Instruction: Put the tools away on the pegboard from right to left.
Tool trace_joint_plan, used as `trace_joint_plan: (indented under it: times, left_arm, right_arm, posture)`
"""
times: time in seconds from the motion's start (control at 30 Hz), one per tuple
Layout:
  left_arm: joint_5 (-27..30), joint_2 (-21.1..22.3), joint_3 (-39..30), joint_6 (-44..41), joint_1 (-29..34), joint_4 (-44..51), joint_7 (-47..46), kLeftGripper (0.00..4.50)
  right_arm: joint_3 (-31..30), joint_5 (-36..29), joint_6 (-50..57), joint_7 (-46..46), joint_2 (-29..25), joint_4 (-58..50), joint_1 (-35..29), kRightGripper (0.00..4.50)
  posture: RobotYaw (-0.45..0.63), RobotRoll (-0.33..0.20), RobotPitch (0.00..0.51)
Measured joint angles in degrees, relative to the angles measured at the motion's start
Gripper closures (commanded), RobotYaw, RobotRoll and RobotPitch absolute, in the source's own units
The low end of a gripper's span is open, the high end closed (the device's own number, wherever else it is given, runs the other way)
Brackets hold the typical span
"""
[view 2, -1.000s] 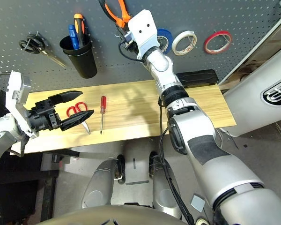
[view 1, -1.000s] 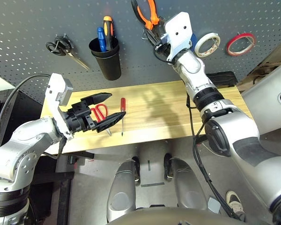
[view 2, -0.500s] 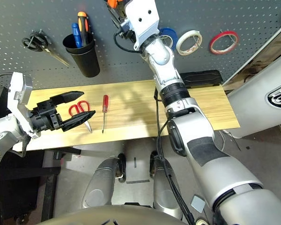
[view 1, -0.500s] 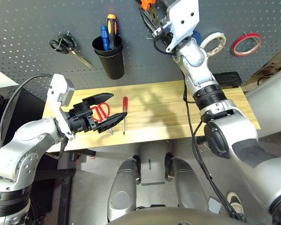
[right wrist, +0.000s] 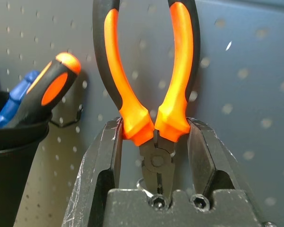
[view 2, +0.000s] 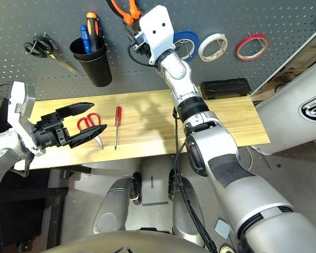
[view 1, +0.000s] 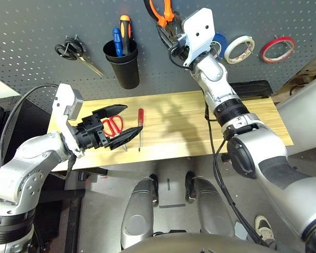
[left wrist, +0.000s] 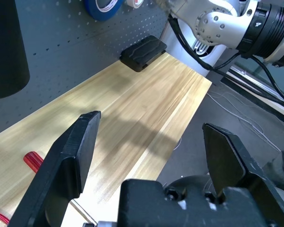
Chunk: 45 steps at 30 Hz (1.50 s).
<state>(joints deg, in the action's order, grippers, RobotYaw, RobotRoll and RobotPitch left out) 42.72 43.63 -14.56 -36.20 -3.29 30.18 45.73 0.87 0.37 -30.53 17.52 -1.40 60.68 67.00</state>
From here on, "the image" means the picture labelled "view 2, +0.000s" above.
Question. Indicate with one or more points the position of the grey robot torso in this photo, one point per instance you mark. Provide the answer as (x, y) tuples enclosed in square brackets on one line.
[(121, 243)]

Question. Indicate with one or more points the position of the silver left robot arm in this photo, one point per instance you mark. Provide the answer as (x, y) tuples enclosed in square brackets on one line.
[(2, 153)]

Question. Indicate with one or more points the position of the silver left robot leg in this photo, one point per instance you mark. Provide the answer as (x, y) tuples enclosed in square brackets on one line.
[(113, 205)]

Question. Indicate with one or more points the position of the dark floor tape strip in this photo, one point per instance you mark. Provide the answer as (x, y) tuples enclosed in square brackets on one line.
[(155, 203)]

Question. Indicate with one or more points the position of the black plastic cup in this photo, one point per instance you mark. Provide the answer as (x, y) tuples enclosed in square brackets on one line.
[(97, 71)]

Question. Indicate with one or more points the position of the dark grey perforated pegboard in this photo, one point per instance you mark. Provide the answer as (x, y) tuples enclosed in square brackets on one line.
[(29, 15)]

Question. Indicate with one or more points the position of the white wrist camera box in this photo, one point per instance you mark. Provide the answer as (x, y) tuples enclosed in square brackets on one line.
[(158, 29), (18, 116)]

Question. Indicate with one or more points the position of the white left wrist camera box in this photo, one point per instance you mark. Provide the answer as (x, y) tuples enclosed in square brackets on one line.
[(18, 116)]

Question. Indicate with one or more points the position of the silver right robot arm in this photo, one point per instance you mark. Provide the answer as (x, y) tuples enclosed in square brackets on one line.
[(226, 158)]

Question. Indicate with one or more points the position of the silver robot leg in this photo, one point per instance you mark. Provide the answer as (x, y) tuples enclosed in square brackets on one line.
[(113, 205), (184, 216)]

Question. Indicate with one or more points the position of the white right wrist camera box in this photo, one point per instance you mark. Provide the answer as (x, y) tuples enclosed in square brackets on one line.
[(158, 29)]

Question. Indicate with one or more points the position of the blue tape roll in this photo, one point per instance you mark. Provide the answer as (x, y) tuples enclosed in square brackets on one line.
[(193, 38)]

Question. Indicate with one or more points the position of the white machine housing with logo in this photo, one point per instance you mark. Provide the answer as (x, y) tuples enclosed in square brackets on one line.
[(284, 126)]

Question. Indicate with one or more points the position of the orange black screwdriver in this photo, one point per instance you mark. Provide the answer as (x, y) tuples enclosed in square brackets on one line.
[(92, 29)]

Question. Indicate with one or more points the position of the silver right robot leg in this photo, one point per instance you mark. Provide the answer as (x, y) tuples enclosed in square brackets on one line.
[(184, 216)]

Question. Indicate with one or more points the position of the black table leg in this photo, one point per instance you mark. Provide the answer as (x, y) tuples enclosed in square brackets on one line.
[(81, 170)]

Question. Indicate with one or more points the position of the orange black pliers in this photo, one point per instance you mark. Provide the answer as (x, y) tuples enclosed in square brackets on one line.
[(133, 11)]

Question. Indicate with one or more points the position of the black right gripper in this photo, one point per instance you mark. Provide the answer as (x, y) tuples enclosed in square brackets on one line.
[(142, 44)]

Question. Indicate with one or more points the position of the white tape roll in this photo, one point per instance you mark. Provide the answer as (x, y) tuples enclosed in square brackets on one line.
[(201, 51)]

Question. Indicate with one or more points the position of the white bystander shoe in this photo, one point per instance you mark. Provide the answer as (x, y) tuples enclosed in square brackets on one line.
[(226, 249)]

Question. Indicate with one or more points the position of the brown wooden panel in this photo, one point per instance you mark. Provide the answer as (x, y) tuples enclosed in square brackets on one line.
[(292, 73)]

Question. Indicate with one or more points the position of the black flat box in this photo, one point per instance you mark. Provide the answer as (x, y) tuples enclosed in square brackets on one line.
[(226, 88)]

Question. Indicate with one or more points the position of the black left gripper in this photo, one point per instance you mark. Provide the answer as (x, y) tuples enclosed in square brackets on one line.
[(50, 131)]

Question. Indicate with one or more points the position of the grey square floor piece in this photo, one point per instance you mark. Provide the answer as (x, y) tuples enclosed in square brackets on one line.
[(222, 228)]

